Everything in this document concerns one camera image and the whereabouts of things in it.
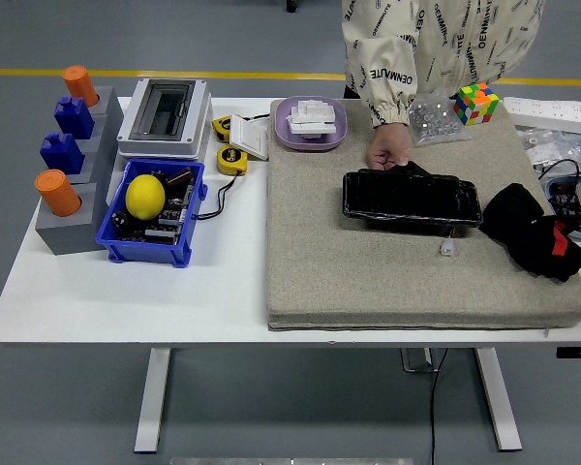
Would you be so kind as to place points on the person's right hand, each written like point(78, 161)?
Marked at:
point(389, 143)

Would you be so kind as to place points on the black panel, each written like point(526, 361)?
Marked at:
point(406, 198)

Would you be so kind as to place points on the black rag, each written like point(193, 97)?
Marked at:
point(518, 213)

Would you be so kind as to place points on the clear bag of metal nuts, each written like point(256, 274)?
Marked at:
point(431, 121)

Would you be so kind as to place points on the stack of white switches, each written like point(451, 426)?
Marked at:
point(312, 118)

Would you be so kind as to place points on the colourful puzzle cube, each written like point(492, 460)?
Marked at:
point(475, 104)

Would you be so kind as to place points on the purple plate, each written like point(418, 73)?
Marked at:
point(283, 135)

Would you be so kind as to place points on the person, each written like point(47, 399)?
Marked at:
point(440, 43)

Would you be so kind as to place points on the small white connector plug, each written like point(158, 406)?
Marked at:
point(448, 248)

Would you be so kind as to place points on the beige mat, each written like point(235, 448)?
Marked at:
point(348, 271)

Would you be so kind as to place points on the clear plastic bags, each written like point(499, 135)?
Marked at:
point(542, 145)

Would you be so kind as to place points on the yellow tape measure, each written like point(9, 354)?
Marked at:
point(230, 157)
point(221, 127)

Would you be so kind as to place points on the white power strip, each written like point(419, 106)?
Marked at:
point(552, 114)

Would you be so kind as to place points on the black chair caster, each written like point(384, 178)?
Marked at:
point(292, 6)

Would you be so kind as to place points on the grey table control box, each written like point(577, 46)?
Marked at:
point(414, 361)

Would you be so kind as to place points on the dark circuit board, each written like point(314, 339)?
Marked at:
point(169, 213)

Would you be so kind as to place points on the yellow lemon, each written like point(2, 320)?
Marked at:
point(145, 197)

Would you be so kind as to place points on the blue plastic bin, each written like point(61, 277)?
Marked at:
point(145, 249)

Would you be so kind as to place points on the white table leg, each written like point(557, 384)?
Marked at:
point(498, 402)
point(152, 402)

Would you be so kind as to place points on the black table controller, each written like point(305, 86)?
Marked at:
point(578, 353)

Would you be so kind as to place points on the orange cylinder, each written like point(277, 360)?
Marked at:
point(80, 84)
point(58, 194)

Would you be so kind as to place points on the blue block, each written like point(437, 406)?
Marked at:
point(73, 118)
point(62, 154)

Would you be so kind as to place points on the grey stepped block holder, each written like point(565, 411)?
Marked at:
point(68, 235)

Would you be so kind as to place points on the white wall switch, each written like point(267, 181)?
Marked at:
point(249, 138)

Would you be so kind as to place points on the grey white electrical enclosure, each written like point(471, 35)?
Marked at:
point(198, 116)

